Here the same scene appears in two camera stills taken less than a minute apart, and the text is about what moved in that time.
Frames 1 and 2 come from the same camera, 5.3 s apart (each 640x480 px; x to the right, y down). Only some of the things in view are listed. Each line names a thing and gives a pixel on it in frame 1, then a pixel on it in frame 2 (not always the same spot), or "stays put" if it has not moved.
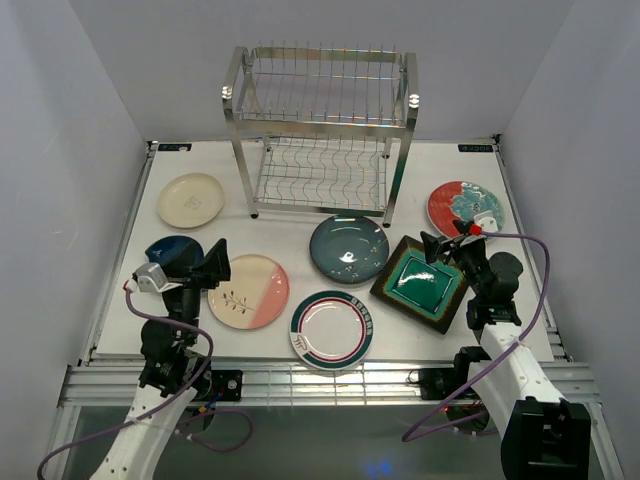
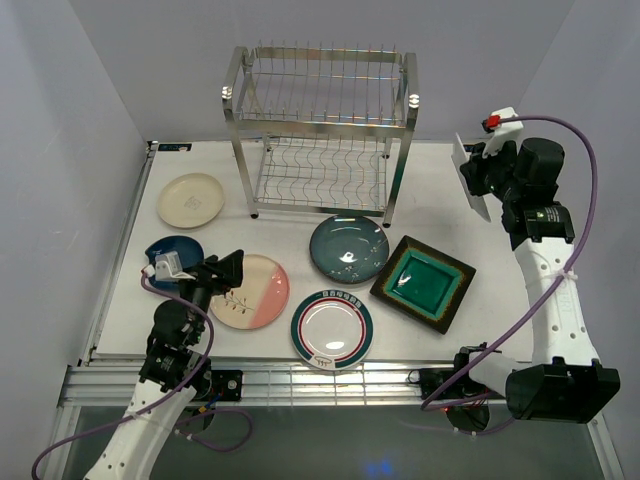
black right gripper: (432, 245) → (474, 168)
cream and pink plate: (255, 296) stays put
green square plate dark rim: (431, 293) stays put
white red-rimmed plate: (460, 200) → (460, 154)
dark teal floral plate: (349, 249) stays put
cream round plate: (191, 201) stays put
